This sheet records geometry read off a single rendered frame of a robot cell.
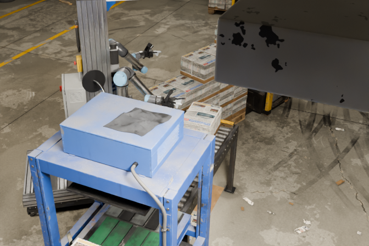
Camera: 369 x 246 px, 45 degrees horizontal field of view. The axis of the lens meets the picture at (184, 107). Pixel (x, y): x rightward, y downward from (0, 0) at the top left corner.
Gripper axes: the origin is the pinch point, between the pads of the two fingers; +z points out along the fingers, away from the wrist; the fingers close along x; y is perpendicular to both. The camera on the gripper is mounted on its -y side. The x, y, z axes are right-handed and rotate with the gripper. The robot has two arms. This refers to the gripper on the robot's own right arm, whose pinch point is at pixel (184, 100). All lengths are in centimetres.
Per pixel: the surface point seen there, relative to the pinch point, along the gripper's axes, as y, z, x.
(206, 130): 26.4, 21.0, -2.2
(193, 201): 54, 24, 69
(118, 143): -29, -8, 148
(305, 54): -129, 72, 301
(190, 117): 19.0, 4.6, -10.0
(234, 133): 40, 44, -32
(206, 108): 16.8, 16.6, -28.8
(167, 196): -9, 24, 162
